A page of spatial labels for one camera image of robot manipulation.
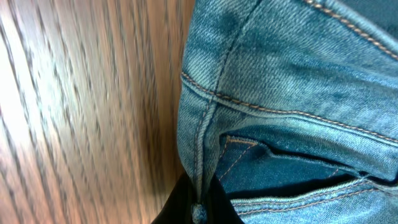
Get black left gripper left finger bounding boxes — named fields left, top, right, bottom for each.
left=152, top=173, right=196, bottom=224

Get light blue denim jeans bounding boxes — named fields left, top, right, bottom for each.
left=177, top=0, right=397, bottom=223

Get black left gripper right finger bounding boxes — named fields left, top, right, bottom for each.
left=205, top=175, right=243, bottom=224

